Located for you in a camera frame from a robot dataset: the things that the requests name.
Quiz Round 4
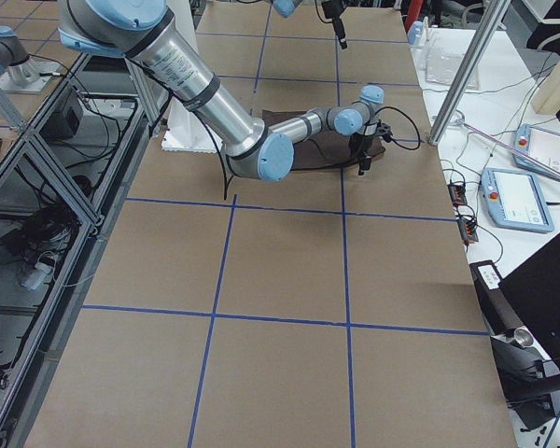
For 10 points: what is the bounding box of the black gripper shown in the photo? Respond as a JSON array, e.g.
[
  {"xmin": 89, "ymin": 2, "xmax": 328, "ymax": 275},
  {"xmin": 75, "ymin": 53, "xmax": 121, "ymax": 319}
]
[
  {"xmin": 321, "ymin": 0, "xmax": 348, "ymax": 49},
  {"xmin": 349, "ymin": 124, "xmax": 376, "ymax": 175}
]

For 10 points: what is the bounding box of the brown t-shirt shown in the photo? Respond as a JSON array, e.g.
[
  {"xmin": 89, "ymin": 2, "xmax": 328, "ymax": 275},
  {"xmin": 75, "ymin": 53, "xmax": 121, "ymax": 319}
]
[{"xmin": 261, "ymin": 109, "xmax": 385, "ymax": 172}]

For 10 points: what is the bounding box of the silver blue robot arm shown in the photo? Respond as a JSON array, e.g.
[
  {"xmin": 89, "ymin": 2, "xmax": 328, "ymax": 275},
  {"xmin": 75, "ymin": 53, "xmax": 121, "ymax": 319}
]
[
  {"xmin": 272, "ymin": 0, "xmax": 348, "ymax": 49},
  {"xmin": 58, "ymin": 1, "xmax": 384, "ymax": 182}
]

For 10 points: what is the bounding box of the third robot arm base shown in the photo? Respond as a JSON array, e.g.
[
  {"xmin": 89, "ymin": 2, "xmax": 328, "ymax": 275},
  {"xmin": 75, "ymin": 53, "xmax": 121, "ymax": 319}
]
[{"xmin": 0, "ymin": 25, "xmax": 61, "ymax": 93}]

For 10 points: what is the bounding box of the red object at corner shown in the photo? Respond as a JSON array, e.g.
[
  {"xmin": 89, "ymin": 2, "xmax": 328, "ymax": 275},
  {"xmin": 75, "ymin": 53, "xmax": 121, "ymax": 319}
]
[{"xmin": 404, "ymin": 0, "xmax": 424, "ymax": 30}]

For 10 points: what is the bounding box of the blue tape line lengthwise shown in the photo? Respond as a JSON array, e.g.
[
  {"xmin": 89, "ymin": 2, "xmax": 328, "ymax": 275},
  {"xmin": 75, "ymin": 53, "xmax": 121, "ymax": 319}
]
[{"xmin": 187, "ymin": 11, "xmax": 271, "ymax": 447}]

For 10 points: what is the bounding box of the orange black electronics board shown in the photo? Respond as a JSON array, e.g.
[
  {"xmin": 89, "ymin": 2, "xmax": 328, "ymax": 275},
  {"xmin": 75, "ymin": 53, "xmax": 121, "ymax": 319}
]
[{"xmin": 447, "ymin": 183, "xmax": 469, "ymax": 207}]

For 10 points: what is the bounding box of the reacher stick white hook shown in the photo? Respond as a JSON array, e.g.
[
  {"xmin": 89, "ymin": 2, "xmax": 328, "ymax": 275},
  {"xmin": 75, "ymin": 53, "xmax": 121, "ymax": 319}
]
[{"xmin": 450, "ymin": 113, "xmax": 560, "ymax": 182}]

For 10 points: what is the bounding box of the clear plastic bag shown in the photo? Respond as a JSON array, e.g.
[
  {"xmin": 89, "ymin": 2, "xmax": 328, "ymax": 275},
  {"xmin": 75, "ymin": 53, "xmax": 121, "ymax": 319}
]
[{"xmin": 422, "ymin": 37, "xmax": 469, "ymax": 86}]

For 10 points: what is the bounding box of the teach pendant near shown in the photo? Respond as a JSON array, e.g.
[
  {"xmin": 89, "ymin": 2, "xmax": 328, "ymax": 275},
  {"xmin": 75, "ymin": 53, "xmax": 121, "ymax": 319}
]
[{"xmin": 481, "ymin": 168, "xmax": 554, "ymax": 233}]

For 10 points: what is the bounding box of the teach pendant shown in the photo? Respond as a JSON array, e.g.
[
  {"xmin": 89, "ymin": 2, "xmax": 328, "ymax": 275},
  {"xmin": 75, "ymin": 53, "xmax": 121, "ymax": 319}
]
[
  {"xmin": 514, "ymin": 123, "xmax": 560, "ymax": 173},
  {"xmin": 481, "ymin": 168, "xmax": 554, "ymax": 233}
]

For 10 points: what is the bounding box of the teach pendant far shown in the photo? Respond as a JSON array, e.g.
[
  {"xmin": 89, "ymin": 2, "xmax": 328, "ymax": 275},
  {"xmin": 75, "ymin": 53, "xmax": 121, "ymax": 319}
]
[{"xmin": 514, "ymin": 123, "xmax": 560, "ymax": 173}]

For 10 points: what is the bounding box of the black box white label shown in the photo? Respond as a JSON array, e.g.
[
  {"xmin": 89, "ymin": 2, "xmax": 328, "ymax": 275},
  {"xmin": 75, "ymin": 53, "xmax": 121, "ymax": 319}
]
[{"xmin": 469, "ymin": 260, "xmax": 524, "ymax": 335}]

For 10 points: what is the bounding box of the silver metal cup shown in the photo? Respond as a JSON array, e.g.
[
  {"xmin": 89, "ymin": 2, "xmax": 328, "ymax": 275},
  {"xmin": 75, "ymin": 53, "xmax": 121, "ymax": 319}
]
[{"xmin": 511, "ymin": 328, "xmax": 535, "ymax": 349}]

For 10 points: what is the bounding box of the blue tape line crosswise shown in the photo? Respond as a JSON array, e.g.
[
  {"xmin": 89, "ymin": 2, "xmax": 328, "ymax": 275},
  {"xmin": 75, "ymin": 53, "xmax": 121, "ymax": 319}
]
[{"xmin": 81, "ymin": 304, "xmax": 489, "ymax": 337}]

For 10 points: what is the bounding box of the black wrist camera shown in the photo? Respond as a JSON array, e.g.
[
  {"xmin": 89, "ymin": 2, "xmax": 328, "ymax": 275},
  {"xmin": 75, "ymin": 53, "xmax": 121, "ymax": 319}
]
[{"xmin": 374, "ymin": 120, "xmax": 393, "ymax": 143}]

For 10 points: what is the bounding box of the aluminium frame post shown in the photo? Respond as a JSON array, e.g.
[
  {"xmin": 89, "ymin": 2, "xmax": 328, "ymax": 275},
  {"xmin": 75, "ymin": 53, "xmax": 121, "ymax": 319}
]
[{"xmin": 428, "ymin": 0, "xmax": 511, "ymax": 146}]

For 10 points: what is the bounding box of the aluminium truss frame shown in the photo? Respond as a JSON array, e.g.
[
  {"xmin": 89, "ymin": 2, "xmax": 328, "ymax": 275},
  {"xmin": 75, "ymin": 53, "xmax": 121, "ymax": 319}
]
[{"xmin": 0, "ymin": 56, "xmax": 151, "ymax": 447}]

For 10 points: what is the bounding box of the cable bundle under frame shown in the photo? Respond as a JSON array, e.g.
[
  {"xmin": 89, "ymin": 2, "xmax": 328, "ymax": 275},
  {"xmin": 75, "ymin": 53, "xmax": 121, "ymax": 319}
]
[{"xmin": 0, "ymin": 172, "xmax": 94, "ymax": 290}]

